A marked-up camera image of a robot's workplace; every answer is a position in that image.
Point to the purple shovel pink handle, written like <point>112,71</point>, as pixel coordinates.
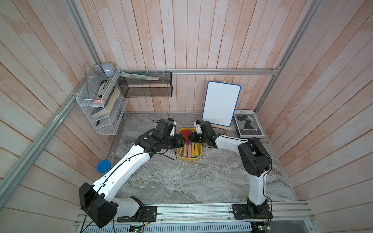
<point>189,151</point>

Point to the yellow scoop wooden handle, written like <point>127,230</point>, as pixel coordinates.
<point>183,151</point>

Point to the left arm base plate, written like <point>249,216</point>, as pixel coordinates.
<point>144,214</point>

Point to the yellow scoop blue tip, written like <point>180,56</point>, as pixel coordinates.
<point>196,150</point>

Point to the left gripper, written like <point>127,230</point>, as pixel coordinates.
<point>179,142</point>

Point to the black mesh basket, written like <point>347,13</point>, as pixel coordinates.
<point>136,88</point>

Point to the red shovel wooden handle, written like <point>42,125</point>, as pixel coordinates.
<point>186,134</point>

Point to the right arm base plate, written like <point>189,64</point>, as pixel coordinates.
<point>250,211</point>

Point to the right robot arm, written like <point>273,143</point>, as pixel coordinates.
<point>256,161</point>

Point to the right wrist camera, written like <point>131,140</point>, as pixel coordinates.
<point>198,127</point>

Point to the white wire shelf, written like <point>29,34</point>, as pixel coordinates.
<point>106,124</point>

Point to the wooden easel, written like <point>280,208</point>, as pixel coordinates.
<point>225,128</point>

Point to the light green ruler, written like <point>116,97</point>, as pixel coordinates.
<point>138,76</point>

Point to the yellow storage box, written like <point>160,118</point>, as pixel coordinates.
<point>192,159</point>

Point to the blue-lid tube container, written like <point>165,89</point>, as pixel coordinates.
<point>104,166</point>

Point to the black and white book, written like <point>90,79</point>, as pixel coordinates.
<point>247,124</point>

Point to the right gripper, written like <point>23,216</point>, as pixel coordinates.
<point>193,139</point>

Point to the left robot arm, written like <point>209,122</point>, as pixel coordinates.
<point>98,200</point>

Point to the books in wire shelf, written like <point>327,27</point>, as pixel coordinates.
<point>106,104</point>

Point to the whiteboard blue frame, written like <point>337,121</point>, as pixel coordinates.
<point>220,103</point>

